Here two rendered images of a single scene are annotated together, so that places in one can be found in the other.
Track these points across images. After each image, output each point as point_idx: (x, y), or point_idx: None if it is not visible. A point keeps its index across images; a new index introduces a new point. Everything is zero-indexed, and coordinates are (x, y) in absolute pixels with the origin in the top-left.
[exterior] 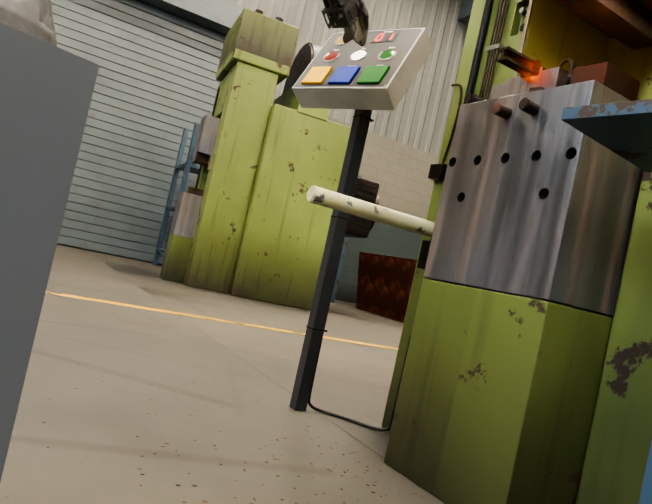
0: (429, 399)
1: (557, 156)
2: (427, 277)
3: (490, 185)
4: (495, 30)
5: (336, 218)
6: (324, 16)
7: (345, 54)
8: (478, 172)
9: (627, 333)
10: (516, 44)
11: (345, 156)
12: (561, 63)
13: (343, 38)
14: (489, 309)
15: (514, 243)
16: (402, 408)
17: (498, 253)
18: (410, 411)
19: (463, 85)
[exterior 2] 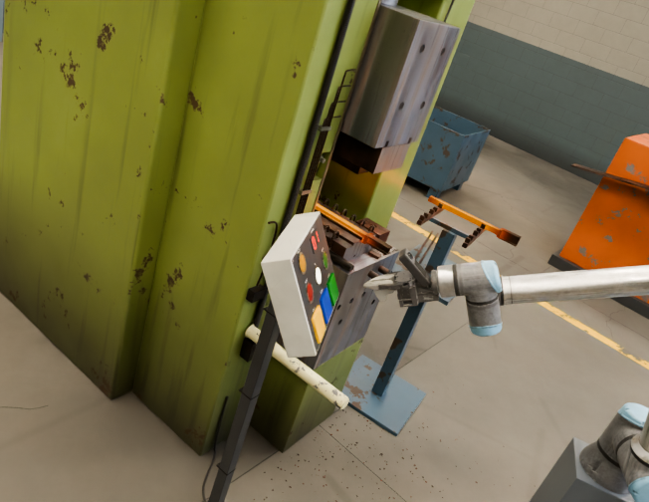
0: (311, 408)
1: None
2: (316, 368)
3: (354, 309)
4: (310, 177)
5: (258, 395)
6: (412, 305)
7: (313, 281)
8: (350, 306)
9: None
10: (316, 187)
11: (267, 352)
12: (370, 228)
13: (383, 299)
14: (343, 356)
15: (358, 326)
16: (295, 426)
17: (351, 334)
18: (300, 422)
19: (274, 219)
